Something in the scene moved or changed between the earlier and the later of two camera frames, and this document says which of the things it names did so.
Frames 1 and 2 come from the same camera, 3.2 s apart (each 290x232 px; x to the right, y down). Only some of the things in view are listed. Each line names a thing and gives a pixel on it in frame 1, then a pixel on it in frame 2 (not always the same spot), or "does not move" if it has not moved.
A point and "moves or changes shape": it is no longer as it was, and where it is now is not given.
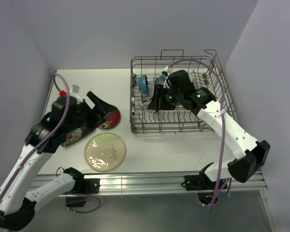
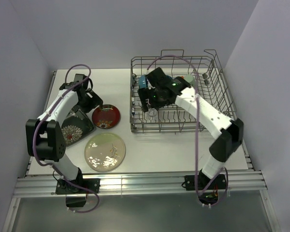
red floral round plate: [112, 121] does not move
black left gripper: [101, 108] to [94, 100]
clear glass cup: [145, 104] moves or changes shape
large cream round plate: [104, 152] does not move
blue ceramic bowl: [143, 84] does not move
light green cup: [193, 79] does not move
